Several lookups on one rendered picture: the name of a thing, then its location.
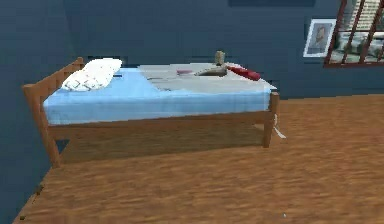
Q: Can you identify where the grey blanket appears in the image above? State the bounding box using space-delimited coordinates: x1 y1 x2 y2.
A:
137 62 278 94

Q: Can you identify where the wooden bed with blue mattress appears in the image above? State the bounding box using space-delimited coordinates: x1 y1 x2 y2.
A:
21 56 287 169

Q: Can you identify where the dark grey flat object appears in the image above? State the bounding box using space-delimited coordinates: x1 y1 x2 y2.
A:
195 65 228 78

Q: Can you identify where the red cylinder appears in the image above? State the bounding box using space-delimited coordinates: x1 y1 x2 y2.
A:
227 66 262 82

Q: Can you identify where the white pillow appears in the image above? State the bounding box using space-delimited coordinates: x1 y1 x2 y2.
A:
61 58 123 92

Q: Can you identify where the white framed portrait picture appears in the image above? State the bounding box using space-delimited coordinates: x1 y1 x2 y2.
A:
302 18 337 58

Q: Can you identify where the red framed window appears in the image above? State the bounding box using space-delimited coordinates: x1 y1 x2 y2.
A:
323 0 384 69

